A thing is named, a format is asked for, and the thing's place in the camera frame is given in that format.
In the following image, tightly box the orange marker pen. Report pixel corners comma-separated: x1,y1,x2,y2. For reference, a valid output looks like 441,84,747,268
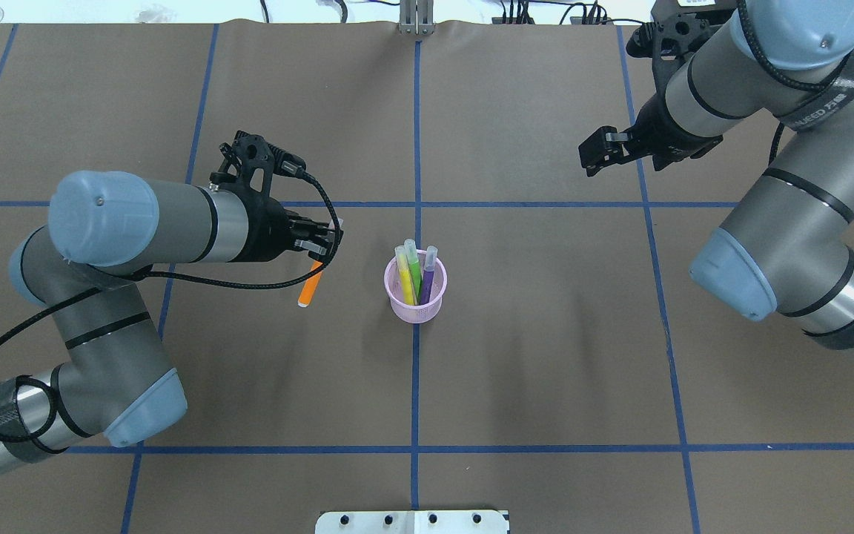
297,219,345,308

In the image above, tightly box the aluminium frame post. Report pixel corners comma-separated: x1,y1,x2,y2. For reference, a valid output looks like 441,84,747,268
397,0,436,36

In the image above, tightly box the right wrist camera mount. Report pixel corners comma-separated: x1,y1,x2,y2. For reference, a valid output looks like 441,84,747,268
626,9,733,91

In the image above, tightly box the black camera cable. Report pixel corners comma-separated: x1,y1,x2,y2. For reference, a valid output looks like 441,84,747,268
0,169,342,444
735,0,854,168

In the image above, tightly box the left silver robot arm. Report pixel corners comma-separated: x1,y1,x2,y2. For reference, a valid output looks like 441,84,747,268
0,171,342,476

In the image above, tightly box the left black camera cable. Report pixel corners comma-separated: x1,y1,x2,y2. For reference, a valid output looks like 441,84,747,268
0,169,342,444

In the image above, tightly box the pink mesh pen holder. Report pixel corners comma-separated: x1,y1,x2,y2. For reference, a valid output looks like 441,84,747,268
383,257,448,324

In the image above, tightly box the green marker pen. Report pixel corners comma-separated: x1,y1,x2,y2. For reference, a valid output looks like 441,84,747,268
404,239,423,304

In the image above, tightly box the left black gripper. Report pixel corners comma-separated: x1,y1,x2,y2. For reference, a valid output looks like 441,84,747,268
238,189,343,264

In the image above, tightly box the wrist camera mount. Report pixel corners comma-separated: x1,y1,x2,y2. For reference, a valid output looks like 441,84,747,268
626,9,733,91
209,131,308,196

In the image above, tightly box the yellow marker pen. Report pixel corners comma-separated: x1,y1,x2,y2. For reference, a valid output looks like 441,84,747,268
394,245,417,306

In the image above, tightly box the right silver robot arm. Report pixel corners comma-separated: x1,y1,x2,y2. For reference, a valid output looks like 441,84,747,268
578,1,854,352

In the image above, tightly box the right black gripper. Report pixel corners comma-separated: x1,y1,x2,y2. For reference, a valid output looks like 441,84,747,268
578,96,724,178

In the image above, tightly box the white camera pedestal column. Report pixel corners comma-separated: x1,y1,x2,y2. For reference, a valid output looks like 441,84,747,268
314,510,512,533

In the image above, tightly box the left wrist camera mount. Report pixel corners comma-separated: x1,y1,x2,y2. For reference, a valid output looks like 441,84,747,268
209,131,308,196

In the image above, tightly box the right black camera cable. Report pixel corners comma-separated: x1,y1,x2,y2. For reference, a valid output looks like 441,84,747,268
735,0,854,168

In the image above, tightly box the purple marker pen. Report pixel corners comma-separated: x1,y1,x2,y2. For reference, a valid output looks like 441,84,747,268
418,245,438,306

